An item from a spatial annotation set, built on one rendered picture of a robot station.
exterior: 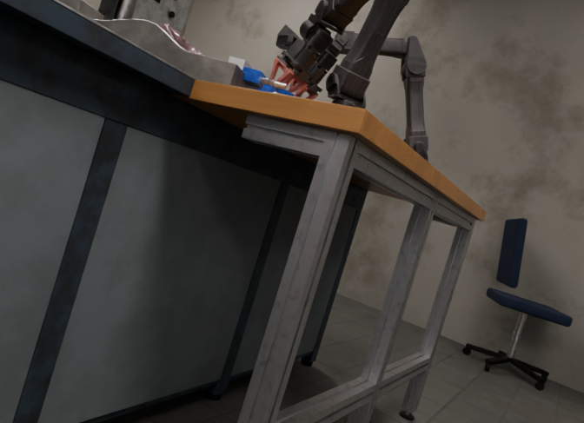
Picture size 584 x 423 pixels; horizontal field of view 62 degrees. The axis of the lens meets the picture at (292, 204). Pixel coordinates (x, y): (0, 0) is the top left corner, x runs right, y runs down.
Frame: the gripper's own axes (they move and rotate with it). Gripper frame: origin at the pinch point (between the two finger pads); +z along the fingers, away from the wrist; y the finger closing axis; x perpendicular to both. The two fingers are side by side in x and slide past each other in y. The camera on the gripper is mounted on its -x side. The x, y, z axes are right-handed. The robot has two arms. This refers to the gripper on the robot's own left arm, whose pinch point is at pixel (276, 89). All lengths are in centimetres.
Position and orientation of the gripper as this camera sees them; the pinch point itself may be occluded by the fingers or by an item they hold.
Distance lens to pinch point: 137.2
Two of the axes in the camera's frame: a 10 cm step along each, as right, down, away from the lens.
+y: -4.6, -1.4, -8.8
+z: -6.7, 7.0, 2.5
